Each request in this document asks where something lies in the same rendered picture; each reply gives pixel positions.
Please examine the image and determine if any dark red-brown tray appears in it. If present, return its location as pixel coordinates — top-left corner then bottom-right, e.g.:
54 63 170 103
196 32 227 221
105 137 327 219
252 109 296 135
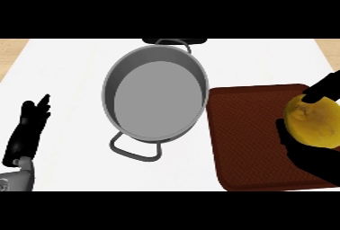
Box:
206 84 340 192

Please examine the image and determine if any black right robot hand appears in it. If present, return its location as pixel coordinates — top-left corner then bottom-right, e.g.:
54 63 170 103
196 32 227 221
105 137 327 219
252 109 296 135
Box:
275 69 340 187

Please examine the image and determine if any black object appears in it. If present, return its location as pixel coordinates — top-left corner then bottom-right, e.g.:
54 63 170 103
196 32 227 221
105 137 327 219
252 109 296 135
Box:
141 38 209 46

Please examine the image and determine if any yellow lemon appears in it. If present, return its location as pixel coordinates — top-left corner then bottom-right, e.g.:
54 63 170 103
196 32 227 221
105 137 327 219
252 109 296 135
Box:
283 93 340 149

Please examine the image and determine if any grey metal pot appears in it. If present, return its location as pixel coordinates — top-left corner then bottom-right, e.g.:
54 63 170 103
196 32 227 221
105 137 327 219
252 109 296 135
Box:
101 39 212 163

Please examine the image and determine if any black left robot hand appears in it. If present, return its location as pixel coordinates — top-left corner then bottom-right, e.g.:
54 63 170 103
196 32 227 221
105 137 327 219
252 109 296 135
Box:
2 93 52 168

